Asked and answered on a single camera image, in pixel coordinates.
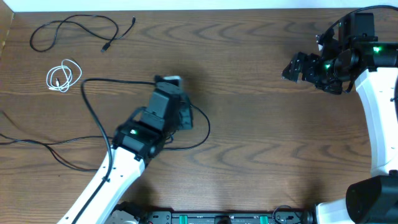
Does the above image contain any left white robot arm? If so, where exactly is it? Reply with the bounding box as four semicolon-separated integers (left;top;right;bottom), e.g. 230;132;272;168
59;91;192;223

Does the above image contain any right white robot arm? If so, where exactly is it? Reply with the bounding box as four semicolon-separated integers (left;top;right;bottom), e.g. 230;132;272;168
282;42;397;223

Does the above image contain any white back board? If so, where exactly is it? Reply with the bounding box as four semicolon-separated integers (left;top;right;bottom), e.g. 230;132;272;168
4;0;397;12

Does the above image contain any black usb cable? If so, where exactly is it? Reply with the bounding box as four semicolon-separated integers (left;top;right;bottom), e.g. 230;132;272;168
29;14;136;53
0;104;211;172

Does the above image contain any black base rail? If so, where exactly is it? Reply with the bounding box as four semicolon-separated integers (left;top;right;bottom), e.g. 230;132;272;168
105;202;315;224

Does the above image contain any cardboard side panel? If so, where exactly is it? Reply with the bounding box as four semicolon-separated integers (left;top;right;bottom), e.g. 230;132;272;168
0;0;14;54

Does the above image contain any white usb cable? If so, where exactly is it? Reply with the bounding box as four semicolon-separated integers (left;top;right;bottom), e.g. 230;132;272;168
46;58;83;93

